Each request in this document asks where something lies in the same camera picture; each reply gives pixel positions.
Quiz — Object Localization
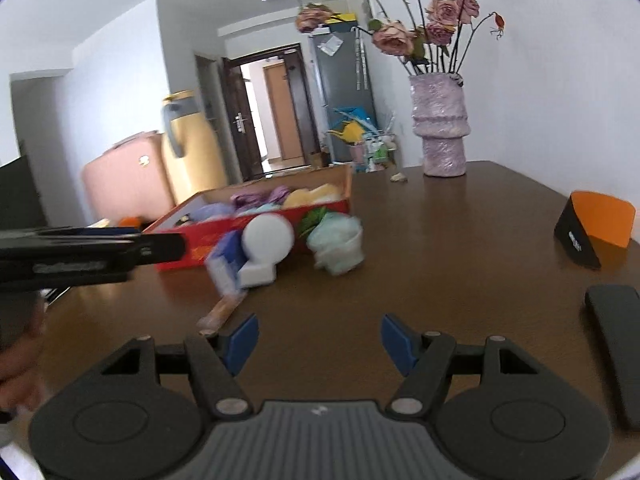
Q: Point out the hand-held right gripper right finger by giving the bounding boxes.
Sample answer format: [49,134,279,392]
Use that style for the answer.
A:
[381,314,541,418]

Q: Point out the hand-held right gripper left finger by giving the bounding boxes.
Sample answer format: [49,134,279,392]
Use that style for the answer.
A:
[100,313,261,420]

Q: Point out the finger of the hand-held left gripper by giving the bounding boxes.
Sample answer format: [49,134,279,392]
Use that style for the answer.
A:
[30,226,143,248]
[131,232,188,265]

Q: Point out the orange-sided cardboard box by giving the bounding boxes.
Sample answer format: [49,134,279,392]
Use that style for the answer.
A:
[142,164,353,272]

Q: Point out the lilac fluffy cloth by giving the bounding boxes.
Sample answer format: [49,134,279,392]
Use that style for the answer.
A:
[231,186,293,212]

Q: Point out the yellow soft sponge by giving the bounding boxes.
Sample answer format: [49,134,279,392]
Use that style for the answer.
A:
[282,183,345,208]

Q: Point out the person's left hand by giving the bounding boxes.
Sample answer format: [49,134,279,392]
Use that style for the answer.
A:
[0,327,48,413]

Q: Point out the beige stick-shaped object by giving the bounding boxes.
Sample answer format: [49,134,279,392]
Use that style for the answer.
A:
[197,292,246,333]

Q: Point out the lavender knitted cloth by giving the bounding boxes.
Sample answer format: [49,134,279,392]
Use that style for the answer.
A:
[192,203,235,222]

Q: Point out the pink ribbed suitcase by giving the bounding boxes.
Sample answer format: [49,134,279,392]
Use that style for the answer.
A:
[81,130,176,221]

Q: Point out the blue white packet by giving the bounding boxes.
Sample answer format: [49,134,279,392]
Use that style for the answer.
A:
[205,232,248,293]

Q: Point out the white round object on base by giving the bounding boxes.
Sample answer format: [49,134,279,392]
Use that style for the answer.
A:
[237,212,296,288]

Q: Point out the dark wooden door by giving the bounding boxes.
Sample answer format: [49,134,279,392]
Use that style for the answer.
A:
[222,42,308,181]

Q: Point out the black oblong case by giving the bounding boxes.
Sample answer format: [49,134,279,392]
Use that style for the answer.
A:
[584,284,640,431]

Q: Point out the blue yellow plastic toys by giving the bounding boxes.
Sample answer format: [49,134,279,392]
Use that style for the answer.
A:
[327,106,376,146]

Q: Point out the pink textured vase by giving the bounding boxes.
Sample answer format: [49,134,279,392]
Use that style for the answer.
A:
[409,74,472,177]

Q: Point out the orange black folded card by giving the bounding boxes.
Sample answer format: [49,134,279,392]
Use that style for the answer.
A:
[554,191,636,270]

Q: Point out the grey refrigerator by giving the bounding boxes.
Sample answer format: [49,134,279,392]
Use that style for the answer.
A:
[307,27,378,163]

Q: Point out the yellow black box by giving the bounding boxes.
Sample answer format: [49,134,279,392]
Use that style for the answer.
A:
[325,12,358,36]

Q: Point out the dried pink rose bunch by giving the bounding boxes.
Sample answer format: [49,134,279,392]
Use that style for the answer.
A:
[295,0,506,78]

